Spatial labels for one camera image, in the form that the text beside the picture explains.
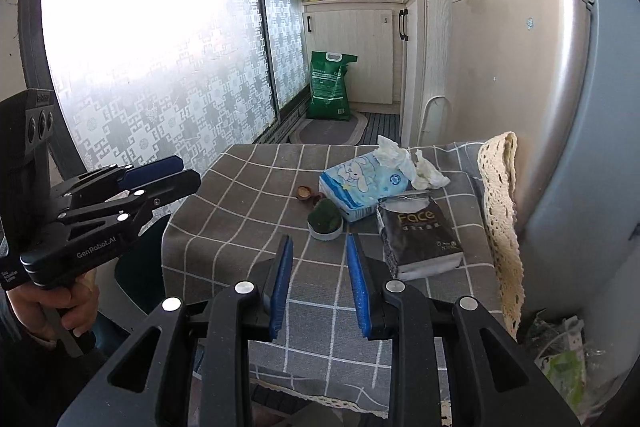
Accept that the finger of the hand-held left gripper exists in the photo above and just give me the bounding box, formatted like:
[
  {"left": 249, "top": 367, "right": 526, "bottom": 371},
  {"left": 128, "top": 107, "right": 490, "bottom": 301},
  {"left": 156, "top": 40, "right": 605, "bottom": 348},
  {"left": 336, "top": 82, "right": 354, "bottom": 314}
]
[
  {"left": 50, "top": 155, "right": 184, "bottom": 208},
  {"left": 57, "top": 169, "right": 202, "bottom": 228}
]

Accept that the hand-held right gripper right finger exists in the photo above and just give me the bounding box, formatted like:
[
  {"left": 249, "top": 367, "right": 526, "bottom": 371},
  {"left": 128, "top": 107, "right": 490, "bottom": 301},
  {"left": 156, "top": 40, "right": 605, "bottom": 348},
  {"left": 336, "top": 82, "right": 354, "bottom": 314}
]
[{"left": 346, "top": 233, "right": 581, "bottom": 427}]

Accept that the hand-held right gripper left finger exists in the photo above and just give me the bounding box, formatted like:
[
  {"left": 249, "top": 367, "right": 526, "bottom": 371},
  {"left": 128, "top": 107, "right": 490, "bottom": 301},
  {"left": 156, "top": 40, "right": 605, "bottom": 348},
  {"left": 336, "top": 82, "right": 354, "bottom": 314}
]
[{"left": 70, "top": 234, "right": 296, "bottom": 427}]

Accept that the black tissue pack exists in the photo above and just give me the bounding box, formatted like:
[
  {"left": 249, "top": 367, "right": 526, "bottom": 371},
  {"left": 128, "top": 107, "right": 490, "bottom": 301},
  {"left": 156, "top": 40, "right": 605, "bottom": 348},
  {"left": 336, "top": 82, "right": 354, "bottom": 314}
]
[{"left": 376, "top": 189, "right": 463, "bottom": 282}]

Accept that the blue cartoon tissue packet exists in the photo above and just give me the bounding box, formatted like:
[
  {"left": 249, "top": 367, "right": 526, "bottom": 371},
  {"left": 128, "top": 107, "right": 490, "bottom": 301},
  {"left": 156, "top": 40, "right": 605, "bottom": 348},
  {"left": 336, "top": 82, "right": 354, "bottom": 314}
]
[{"left": 319, "top": 152, "right": 416, "bottom": 223}]

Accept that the white tissue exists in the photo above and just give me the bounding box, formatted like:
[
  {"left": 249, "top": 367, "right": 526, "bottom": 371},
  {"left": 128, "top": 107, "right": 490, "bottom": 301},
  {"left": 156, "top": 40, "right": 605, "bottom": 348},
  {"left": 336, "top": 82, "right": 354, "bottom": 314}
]
[
  {"left": 375, "top": 135, "right": 417, "bottom": 174},
  {"left": 410, "top": 149, "right": 451, "bottom": 192}
]

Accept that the person's left hand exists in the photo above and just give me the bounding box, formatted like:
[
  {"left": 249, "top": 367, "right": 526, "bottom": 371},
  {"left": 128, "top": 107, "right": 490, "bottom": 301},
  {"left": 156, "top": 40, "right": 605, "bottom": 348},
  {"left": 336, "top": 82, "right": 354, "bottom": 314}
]
[{"left": 10, "top": 269, "right": 98, "bottom": 340}]

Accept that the dark green chair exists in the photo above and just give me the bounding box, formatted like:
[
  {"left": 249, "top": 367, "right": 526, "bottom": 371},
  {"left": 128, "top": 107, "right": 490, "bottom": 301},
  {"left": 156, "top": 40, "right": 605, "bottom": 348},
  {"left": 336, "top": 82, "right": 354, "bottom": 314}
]
[{"left": 92, "top": 213, "right": 173, "bottom": 358}]

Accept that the grey checked tablecloth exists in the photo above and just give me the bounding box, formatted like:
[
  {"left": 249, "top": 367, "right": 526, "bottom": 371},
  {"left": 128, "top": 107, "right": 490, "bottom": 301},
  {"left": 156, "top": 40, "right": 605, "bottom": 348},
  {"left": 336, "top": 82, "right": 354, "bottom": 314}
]
[{"left": 161, "top": 139, "right": 511, "bottom": 413}]

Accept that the patterned glass sliding door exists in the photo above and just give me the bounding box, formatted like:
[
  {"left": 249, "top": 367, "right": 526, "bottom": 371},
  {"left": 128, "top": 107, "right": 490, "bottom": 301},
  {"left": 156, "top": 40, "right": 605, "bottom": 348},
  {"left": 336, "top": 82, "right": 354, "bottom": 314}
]
[{"left": 20, "top": 0, "right": 313, "bottom": 178}]

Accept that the grey oval floor mat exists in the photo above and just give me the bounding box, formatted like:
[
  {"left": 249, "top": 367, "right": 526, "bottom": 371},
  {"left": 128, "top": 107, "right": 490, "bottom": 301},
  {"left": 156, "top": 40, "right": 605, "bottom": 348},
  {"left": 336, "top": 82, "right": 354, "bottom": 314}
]
[{"left": 290, "top": 109, "right": 370, "bottom": 146}]

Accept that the dark striped floor mat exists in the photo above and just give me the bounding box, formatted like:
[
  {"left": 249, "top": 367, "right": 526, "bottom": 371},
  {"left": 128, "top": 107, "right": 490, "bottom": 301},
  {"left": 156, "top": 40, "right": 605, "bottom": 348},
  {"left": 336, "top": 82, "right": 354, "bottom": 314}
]
[{"left": 359, "top": 111, "right": 402, "bottom": 146}]

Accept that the cream lace cloth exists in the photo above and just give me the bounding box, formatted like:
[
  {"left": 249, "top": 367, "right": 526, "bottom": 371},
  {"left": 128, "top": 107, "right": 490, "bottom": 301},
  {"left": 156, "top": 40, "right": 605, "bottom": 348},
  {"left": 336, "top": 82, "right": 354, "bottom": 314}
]
[{"left": 477, "top": 132, "right": 526, "bottom": 340}]

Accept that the white folding chair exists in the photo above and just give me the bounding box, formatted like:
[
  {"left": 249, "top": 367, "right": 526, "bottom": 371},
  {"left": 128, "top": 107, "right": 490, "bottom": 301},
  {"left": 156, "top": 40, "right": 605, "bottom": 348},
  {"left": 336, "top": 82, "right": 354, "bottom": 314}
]
[{"left": 417, "top": 96, "right": 449, "bottom": 148}]

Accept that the clear plastic bag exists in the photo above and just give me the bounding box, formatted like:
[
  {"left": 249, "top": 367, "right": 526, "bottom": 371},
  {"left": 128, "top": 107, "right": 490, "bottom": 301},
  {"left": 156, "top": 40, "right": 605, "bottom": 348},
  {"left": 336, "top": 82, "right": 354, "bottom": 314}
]
[{"left": 520, "top": 309, "right": 611, "bottom": 413}]

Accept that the white kitchen cabinet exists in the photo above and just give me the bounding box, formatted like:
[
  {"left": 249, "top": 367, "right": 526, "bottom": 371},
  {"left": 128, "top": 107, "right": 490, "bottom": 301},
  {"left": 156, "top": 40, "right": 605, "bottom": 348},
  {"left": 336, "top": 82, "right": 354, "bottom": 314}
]
[{"left": 301, "top": 0, "right": 455, "bottom": 148}]

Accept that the silver refrigerator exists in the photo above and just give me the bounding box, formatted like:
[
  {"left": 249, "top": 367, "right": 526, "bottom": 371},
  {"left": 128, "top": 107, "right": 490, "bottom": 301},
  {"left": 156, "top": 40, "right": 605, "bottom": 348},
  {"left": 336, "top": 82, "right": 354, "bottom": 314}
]
[{"left": 445, "top": 0, "right": 640, "bottom": 338}]

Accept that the green bag with handle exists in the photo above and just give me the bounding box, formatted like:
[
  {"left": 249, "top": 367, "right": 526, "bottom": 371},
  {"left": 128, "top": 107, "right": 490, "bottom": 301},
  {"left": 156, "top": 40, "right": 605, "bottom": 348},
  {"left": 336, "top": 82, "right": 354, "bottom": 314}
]
[{"left": 306, "top": 51, "right": 359, "bottom": 122}]

